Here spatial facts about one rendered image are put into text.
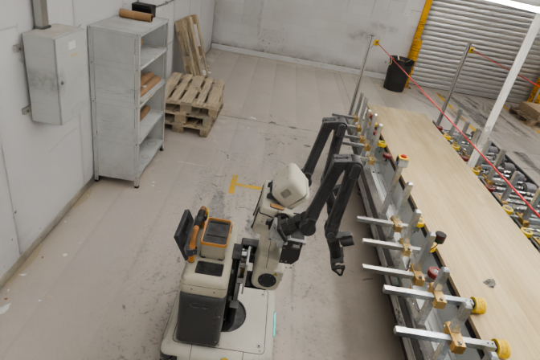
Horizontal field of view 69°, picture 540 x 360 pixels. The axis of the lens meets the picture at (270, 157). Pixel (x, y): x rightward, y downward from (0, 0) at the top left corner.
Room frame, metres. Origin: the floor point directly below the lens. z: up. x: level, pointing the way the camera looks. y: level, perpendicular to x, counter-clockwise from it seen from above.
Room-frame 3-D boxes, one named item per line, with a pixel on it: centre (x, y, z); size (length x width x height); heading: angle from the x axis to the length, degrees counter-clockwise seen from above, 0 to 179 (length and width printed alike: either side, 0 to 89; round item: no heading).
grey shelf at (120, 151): (3.76, 1.50, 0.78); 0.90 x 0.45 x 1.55; 2
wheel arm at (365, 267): (1.78, -0.86, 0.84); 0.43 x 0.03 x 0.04; 92
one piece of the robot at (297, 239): (1.77, -0.19, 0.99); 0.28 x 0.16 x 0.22; 2
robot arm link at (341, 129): (1.99, -0.35, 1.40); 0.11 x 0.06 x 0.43; 2
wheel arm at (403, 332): (1.29, -0.95, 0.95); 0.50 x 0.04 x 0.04; 92
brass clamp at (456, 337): (1.30, -0.98, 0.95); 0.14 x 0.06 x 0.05; 2
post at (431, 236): (1.83, -0.96, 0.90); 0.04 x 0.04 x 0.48; 2
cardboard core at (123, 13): (3.86, 1.51, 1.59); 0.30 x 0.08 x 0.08; 92
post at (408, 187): (2.33, -0.95, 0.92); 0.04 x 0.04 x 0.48; 2
